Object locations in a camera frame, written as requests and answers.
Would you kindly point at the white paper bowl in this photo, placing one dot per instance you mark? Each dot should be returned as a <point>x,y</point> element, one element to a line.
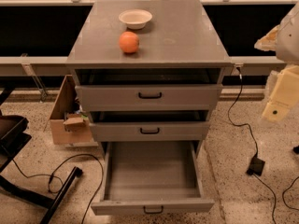
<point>135,19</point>

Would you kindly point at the cardboard box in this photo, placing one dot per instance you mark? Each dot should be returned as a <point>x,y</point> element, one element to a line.
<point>66,126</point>

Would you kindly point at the grey middle drawer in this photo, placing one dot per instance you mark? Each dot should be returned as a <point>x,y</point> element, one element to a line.
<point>149,131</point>

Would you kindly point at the grey drawer cabinet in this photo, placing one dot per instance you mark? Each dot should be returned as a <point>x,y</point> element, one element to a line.
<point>179,46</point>

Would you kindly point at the grey top drawer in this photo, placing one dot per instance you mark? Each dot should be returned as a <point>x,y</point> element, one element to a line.
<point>148,97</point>

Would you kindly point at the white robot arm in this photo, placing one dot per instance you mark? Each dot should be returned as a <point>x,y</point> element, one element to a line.
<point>284,41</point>

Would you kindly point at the black metal stand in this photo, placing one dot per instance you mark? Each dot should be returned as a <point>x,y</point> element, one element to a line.
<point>40,166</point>

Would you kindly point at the grey drawer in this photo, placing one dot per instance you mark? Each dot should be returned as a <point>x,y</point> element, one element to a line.
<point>149,131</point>
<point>151,178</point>
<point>148,97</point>

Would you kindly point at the orange fruit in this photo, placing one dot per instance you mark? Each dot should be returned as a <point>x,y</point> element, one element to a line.
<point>129,42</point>

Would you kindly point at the black power adapter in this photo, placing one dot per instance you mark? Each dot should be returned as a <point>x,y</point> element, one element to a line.
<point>256,166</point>

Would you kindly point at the grey bottom drawer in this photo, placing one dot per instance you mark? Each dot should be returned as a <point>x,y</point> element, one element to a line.
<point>151,178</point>

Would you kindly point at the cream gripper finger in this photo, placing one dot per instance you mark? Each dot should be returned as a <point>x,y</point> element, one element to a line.
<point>284,94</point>

